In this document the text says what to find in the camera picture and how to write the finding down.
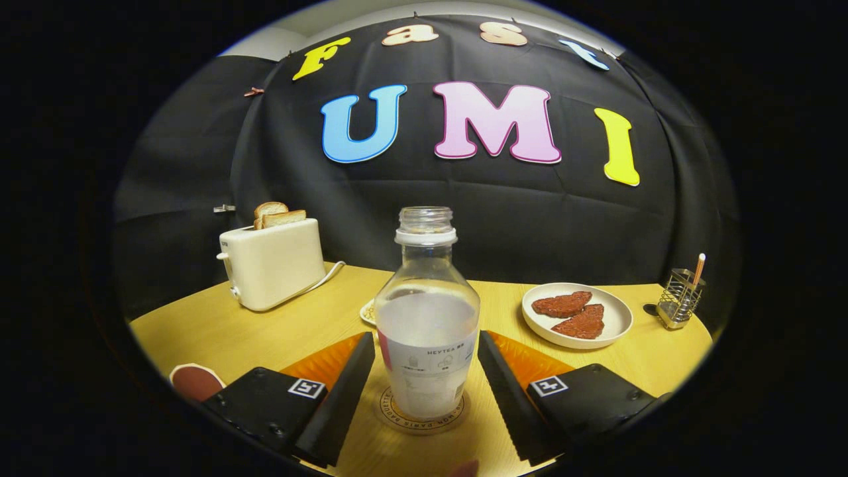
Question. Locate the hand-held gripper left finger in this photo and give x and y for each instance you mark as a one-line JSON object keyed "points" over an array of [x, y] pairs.
{"points": [[338, 404]]}

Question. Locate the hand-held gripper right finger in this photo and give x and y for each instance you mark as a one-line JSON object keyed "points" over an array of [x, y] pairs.
{"points": [[510, 404]]}

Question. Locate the round cork coaster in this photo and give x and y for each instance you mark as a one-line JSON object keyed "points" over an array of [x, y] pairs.
{"points": [[424, 426]]}

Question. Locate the clear juice bottle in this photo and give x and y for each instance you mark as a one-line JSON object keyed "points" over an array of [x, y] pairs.
{"points": [[427, 324]]}

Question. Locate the wooden table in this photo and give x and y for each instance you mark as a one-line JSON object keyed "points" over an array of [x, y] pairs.
{"points": [[318, 318]]}

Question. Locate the divided tray of grains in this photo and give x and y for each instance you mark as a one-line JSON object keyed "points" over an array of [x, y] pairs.
{"points": [[369, 313]]}

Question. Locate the red heart-shaped patty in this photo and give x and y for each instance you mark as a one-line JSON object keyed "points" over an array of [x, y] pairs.
{"points": [[560, 305], [583, 326]]}

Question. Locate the white plate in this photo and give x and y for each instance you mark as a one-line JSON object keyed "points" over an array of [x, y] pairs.
{"points": [[616, 318]]}

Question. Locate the cream toaster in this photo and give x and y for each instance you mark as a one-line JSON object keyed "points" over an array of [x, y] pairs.
{"points": [[275, 265]]}

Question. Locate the small black disc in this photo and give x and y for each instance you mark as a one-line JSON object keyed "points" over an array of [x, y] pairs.
{"points": [[650, 309]]}

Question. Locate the toast slice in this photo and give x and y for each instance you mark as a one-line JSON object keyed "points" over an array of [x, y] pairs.
{"points": [[288, 218], [268, 209]]}

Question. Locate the black backdrop cloth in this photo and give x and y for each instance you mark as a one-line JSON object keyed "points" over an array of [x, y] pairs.
{"points": [[464, 212]]}

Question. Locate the silver clip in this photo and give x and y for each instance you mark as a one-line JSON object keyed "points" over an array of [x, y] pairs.
{"points": [[224, 209]]}

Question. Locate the orange pencil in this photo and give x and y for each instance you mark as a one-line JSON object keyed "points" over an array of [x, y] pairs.
{"points": [[699, 268]]}

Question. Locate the pink clip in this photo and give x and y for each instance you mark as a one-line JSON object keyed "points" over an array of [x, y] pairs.
{"points": [[253, 91]]}

